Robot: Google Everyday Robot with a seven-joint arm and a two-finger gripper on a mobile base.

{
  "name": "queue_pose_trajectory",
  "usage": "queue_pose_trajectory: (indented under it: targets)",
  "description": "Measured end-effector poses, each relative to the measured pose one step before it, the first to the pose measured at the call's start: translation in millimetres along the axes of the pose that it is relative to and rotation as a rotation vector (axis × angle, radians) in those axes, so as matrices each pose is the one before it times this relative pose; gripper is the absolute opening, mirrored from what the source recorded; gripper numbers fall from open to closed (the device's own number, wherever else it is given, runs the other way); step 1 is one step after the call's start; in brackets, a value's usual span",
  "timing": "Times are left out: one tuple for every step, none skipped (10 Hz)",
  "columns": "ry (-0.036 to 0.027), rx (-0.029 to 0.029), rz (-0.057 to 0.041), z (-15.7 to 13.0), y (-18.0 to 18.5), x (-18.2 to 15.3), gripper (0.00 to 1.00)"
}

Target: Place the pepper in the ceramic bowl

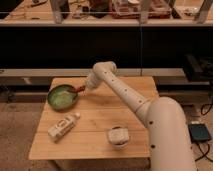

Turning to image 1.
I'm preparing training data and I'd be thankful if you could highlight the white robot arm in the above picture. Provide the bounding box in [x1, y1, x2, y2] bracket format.
[86, 61, 197, 171]

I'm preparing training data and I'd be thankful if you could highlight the green ceramic bowl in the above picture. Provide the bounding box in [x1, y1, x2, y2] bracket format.
[47, 84, 78, 111]

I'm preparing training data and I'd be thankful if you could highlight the wooden table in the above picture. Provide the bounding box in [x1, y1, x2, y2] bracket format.
[29, 84, 150, 161]

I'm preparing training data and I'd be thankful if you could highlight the white bottle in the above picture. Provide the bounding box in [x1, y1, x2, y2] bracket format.
[47, 113, 80, 142]

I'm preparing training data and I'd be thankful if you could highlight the long wooden shelf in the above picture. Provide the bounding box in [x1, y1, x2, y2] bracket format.
[0, 0, 213, 28]

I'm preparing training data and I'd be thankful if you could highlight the red tray on shelf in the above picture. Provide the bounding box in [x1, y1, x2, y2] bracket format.
[110, 0, 171, 19]

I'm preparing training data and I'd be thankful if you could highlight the black box on right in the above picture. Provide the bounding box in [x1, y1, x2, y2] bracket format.
[184, 54, 213, 82]

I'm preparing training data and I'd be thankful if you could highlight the black foot pedal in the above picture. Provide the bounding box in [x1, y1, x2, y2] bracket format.
[188, 124, 212, 142]

